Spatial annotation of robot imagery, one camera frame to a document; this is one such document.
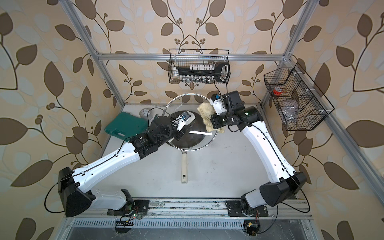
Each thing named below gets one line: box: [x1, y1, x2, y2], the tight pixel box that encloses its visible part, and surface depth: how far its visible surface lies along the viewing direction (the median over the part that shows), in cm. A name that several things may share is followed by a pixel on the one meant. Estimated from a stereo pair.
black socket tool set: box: [172, 62, 230, 83], surface depth 86 cm
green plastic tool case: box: [104, 112, 148, 142], surface depth 104 cm
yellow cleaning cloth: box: [197, 102, 225, 134], surface depth 72 cm
